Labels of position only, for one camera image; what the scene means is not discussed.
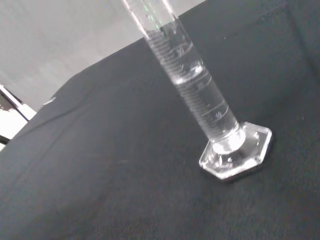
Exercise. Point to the black table cloth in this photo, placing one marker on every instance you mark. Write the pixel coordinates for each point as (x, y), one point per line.
(100, 175)

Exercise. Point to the grey backdrop panel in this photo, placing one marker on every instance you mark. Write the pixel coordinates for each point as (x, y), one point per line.
(50, 37)

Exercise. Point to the white desk partition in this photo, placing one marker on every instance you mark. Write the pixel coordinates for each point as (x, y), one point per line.
(22, 112)

